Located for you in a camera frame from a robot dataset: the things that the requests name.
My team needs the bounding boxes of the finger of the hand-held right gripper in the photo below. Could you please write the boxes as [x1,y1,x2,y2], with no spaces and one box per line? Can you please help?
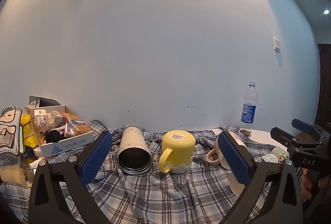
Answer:
[291,118,331,142]
[270,126,324,153]

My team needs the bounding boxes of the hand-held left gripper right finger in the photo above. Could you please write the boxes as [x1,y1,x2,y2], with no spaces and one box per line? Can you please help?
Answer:
[217,131,303,224]

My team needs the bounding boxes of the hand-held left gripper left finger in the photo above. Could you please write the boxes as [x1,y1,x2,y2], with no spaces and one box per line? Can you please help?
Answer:
[28,131,114,224]

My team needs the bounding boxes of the yellow cup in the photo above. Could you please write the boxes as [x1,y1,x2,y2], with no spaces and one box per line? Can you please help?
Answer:
[158,130,196,174]

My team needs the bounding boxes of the person's right hand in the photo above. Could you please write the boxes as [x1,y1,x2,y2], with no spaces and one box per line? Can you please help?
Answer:
[301,168,331,202]

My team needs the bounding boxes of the white cardboard box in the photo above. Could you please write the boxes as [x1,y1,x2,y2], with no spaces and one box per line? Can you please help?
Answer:
[29,105,94,158]

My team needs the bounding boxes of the blue and orange small carton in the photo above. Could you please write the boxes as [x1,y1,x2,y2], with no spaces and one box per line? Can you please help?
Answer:
[66,116,90,135]

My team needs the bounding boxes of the white steel tumbler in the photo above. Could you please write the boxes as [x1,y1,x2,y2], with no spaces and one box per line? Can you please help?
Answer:
[117,125,153,176]

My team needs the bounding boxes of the dark wooden door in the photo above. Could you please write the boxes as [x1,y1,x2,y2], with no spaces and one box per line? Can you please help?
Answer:
[316,44,331,133]

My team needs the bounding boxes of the black object in box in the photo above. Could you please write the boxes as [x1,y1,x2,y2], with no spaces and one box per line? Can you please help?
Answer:
[43,129,67,143]

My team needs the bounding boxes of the clear plastic bottle blue label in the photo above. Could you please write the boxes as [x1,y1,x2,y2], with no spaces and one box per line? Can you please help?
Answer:
[240,82,259,132]

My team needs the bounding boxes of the pink and white small carton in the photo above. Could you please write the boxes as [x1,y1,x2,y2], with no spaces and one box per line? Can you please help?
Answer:
[50,110,68,124]

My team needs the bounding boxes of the clear packet of clips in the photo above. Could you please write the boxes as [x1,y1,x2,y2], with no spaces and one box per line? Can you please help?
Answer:
[34,115,52,128]

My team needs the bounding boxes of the yellow packet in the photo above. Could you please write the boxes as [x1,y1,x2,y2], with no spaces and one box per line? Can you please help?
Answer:
[20,113,41,148]

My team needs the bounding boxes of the grey cloth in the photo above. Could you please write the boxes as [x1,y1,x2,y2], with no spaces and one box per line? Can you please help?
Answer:
[24,95,62,113]

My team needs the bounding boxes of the plaid cloth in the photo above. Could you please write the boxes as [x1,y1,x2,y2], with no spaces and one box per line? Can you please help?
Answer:
[0,119,285,224]

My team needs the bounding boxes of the white fluffy cloth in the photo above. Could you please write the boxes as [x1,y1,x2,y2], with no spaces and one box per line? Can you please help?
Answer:
[0,163,29,184]

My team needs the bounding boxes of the cartoon print pouch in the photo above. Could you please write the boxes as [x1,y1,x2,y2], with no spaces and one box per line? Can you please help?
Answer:
[0,106,23,160]

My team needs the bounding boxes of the cream mug with pink handle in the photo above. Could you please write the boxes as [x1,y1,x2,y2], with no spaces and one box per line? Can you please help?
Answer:
[206,132,259,198]

